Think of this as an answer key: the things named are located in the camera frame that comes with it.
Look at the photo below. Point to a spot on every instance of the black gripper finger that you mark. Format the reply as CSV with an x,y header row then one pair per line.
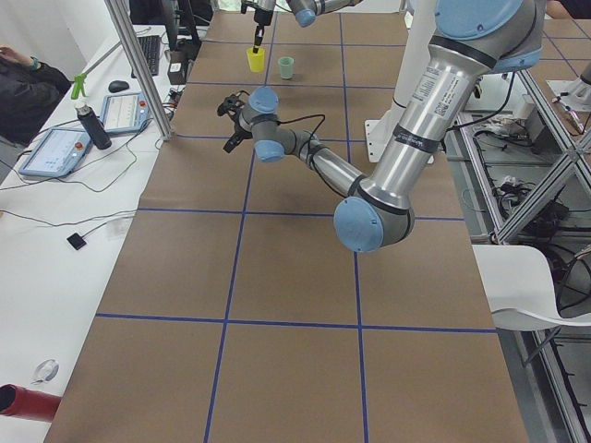
x,y
234,141
258,38

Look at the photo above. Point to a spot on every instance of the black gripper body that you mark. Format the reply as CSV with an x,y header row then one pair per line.
x,y
263,15
239,129

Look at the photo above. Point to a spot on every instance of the yellow plastic cup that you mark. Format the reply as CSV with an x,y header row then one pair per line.
x,y
256,59

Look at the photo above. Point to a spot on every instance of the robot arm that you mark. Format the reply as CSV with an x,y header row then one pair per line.
x,y
304,11
465,41

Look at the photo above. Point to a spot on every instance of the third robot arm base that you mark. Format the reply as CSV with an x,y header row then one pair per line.
x,y
573,95

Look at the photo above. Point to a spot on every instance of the green plastic cup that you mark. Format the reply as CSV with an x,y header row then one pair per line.
x,y
286,66

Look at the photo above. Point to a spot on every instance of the black box with label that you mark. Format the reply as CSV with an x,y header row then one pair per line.
x,y
177,68

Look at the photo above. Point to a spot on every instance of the black keyboard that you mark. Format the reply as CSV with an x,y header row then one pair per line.
x,y
151,48

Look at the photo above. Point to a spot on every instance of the far teach pendant tablet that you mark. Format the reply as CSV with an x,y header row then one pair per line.
x,y
124,113

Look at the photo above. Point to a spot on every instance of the teach pendant tablet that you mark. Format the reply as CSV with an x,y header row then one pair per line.
x,y
124,113
57,153

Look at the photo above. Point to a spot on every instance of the black computer mouse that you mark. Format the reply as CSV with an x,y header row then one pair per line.
x,y
118,86

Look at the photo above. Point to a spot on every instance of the black water bottle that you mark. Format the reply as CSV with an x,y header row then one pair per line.
x,y
92,125

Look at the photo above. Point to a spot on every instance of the green spray bottle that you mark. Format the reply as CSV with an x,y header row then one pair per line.
x,y
78,87

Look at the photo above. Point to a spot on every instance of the near teach pendant tablet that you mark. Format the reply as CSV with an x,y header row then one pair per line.
x,y
57,153

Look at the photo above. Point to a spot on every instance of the small black square pad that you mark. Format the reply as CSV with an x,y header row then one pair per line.
x,y
76,241

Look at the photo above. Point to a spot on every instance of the person in black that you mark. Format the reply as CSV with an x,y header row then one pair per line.
x,y
30,91

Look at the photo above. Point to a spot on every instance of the white chair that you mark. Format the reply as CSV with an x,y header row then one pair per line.
x,y
520,291

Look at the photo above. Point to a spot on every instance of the red cylinder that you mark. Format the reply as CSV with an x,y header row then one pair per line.
x,y
23,403

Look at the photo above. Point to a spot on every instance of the aluminium frame post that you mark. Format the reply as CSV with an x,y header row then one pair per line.
x,y
135,57

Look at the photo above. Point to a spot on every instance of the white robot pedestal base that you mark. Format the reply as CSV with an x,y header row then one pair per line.
x,y
415,60

